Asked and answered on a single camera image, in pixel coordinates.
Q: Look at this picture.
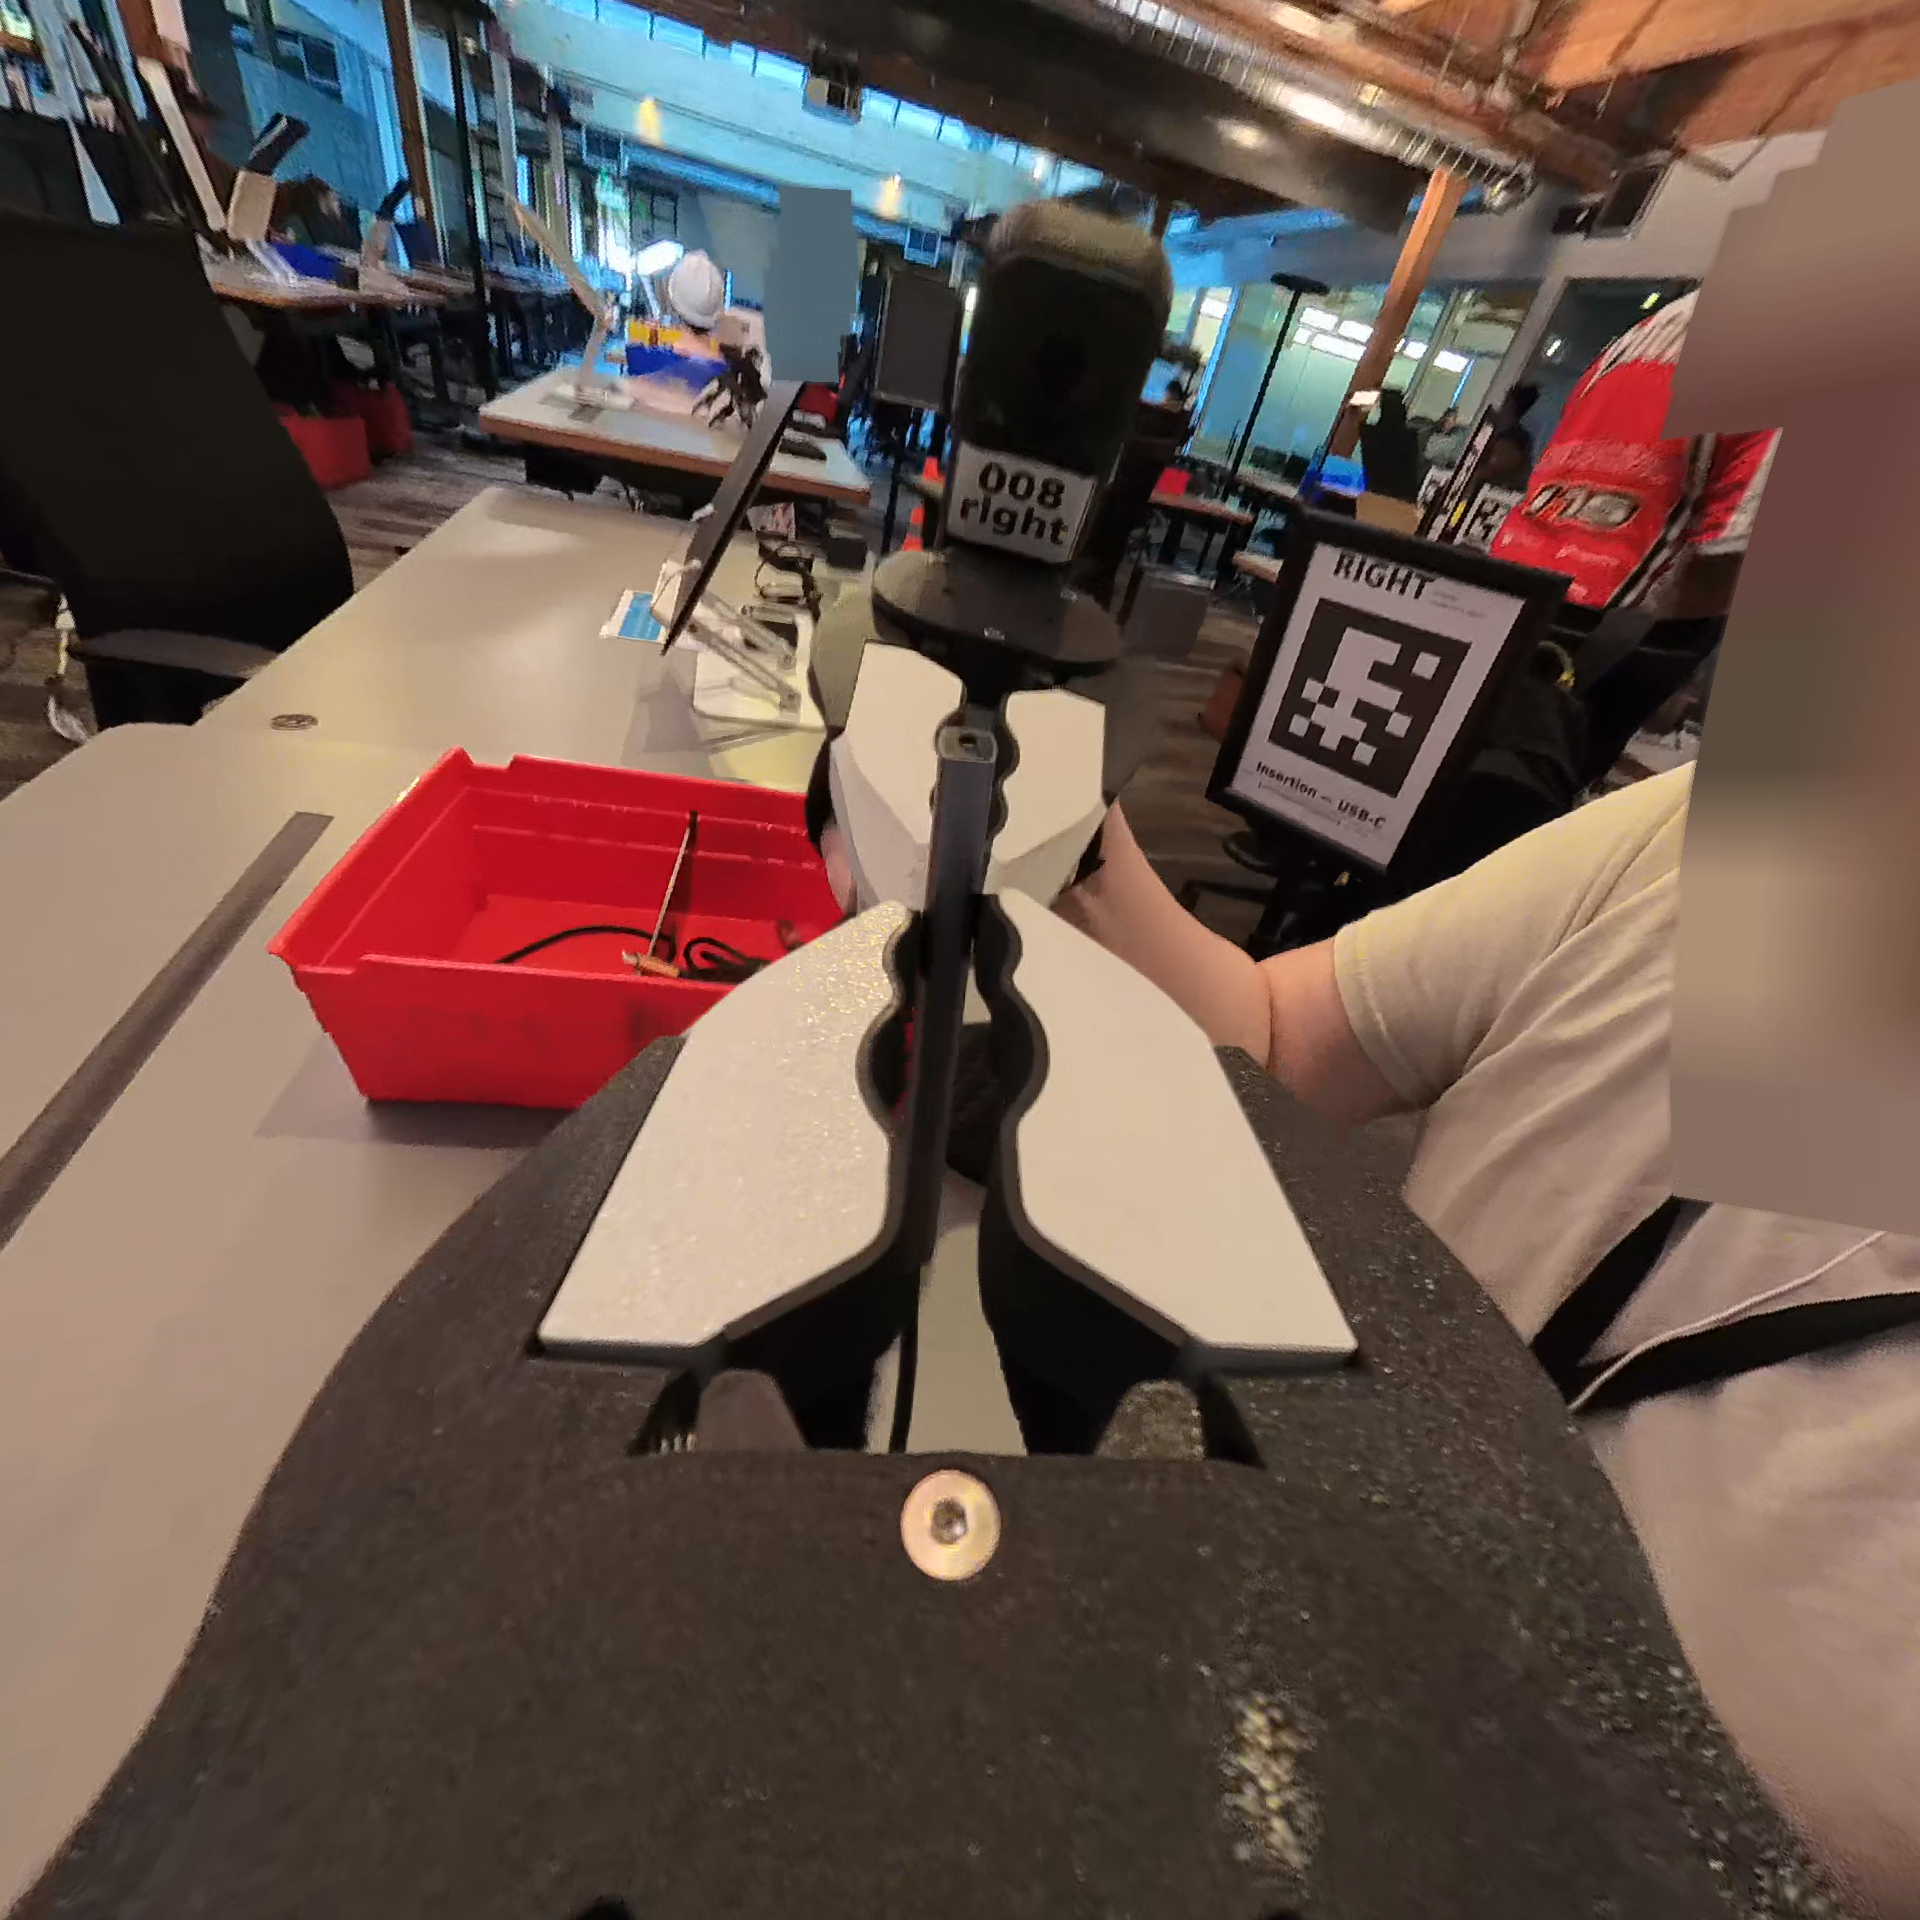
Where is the dark instruction board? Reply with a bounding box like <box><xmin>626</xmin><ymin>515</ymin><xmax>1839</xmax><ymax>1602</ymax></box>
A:
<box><xmin>656</xmin><ymin>377</ymin><xmax>810</xmax><ymax>655</ymax></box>

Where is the person's right forearm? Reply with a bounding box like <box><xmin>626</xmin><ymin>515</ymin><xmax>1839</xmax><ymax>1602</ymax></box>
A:
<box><xmin>1048</xmin><ymin>833</ymin><xmax>1420</xmax><ymax>1129</ymax></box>

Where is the black shoulder strap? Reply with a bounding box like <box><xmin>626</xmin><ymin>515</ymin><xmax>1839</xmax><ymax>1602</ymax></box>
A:
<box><xmin>1528</xmin><ymin>1199</ymin><xmax>1920</xmax><ymax>1413</ymax></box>

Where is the black office chair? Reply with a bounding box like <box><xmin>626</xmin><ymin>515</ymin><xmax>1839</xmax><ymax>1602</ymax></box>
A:
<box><xmin>0</xmin><ymin>211</ymin><xmax>357</xmax><ymax>731</ymax></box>

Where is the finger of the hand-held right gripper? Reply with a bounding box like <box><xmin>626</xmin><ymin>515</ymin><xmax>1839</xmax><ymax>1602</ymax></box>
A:
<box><xmin>978</xmin><ymin>682</ymin><xmax>1115</xmax><ymax>903</ymax></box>
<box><xmin>827</xmin><ymin>639</ymin><xmax>965</xmax><ymax>913</ymax></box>

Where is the wooden post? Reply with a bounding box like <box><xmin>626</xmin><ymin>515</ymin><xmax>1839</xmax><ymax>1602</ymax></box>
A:
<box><xmin>1328</xmin><ymin>164</ymin><xmax>1472</xmax><ymax>467</ymax></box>

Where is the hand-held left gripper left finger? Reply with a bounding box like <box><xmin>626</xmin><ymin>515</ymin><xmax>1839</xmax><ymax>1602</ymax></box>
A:
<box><xmin>535</xmin><ymin>901</ymin><xmax>922</xmax><ymax>1370</ymax></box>

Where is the red plastic bin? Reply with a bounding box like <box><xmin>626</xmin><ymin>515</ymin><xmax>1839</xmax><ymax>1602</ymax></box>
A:
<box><xmin>268</xmin><ymin>746</ymin><xmax>848</xmax><ymax>1116</ymax></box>

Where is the background work table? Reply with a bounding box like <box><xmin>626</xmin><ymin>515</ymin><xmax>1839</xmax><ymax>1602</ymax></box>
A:
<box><xmin>478</xmin><ymin>359</ymin><xmax>876</xmax><ymax>511</ymax></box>

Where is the black cable with copper plug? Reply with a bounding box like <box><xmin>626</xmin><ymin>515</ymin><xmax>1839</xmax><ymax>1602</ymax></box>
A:
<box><xmin>496</xmin><ymin>919</ymin><xmax>789</xmax><ymax>990</ymax></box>

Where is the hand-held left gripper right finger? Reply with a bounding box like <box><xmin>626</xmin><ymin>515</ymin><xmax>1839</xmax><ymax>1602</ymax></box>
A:
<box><xmin>975</xmin><ymin>890</ymin><xmax>1363</xmax><ymax>1375</ymax></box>

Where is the black framed marker sign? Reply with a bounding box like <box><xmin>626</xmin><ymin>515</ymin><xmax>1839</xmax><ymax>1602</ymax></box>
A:
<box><xmin>1205</xmin><ymin>508</ymin><xmax>1574</xmax><ymax>922</ymax></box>

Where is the red plastic crate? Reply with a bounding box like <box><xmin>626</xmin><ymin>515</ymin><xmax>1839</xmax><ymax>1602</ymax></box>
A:
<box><xmin>277</xmin><ymin>381</ymin><xmax>415</xmax><ymax>492</ymax></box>

